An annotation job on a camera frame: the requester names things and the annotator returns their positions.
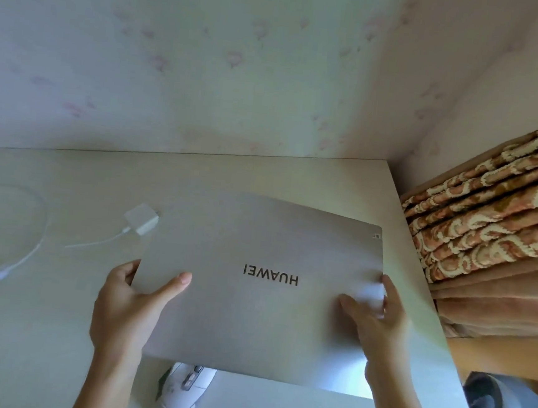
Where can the person's right hand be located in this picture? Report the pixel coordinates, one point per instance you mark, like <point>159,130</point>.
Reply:
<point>380,324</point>

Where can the person's left hand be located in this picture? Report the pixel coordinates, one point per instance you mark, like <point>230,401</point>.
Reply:
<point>124,306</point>

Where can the person's right thumb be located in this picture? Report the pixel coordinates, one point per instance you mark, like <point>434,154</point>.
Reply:
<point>356,308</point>

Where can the person's left thumb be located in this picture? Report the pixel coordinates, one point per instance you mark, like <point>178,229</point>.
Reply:
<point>170,288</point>

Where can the silver laptop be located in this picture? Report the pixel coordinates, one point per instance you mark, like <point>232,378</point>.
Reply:
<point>262,285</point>

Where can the person's right forearm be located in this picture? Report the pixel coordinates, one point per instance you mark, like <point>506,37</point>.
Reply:
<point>401,405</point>

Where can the person's left forearm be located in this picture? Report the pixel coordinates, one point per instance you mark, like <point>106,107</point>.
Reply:
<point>102,386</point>

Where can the white power adapter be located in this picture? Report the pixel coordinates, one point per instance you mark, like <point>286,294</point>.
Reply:
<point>141,219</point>

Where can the white computer mouse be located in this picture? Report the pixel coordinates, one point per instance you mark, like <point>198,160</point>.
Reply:
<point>184,396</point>

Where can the brown patterned curtain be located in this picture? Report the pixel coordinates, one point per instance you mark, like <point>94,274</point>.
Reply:
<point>492,230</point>

